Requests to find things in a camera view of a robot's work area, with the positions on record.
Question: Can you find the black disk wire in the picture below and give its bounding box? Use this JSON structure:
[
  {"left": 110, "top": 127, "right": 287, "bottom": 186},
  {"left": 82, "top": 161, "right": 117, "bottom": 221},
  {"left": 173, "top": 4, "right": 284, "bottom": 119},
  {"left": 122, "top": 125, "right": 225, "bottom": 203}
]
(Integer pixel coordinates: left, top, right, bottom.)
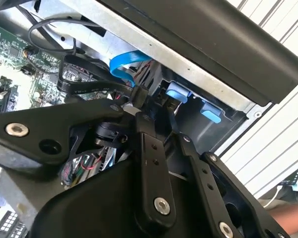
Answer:
[{"left": 56, "top": 54, "right": 149, "bottom": 110}]

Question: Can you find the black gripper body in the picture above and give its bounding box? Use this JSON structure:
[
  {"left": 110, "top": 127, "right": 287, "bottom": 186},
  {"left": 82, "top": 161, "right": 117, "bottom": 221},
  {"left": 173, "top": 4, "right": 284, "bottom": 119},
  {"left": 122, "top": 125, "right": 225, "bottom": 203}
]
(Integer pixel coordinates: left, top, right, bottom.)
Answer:
[{"left": 32, "top": 153, "right": 214, "bottom": 238}]

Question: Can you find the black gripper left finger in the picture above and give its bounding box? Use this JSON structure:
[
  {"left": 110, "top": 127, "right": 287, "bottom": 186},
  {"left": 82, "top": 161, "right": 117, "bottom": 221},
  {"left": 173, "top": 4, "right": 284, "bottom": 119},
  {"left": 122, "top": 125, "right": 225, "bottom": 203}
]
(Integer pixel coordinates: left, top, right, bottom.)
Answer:
[{"left": 0, "top": 100, "right": 177, "bottom": 231}]

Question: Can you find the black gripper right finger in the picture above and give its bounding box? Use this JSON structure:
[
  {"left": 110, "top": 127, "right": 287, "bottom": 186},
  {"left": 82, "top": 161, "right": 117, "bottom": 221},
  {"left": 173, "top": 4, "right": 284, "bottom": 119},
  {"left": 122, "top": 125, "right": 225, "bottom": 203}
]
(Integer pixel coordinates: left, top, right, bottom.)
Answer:
[{"left": 163, "top": 106, "right": 289, "bottom": 238}]

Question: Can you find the hard disk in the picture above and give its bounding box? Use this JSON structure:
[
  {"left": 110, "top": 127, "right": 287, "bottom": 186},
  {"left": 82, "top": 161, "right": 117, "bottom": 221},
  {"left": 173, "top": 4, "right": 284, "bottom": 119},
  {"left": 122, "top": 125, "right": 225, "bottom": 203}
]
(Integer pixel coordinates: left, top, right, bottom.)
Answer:
[{"left": 165, "top": 80, "right": 223, "bottom": 124}]

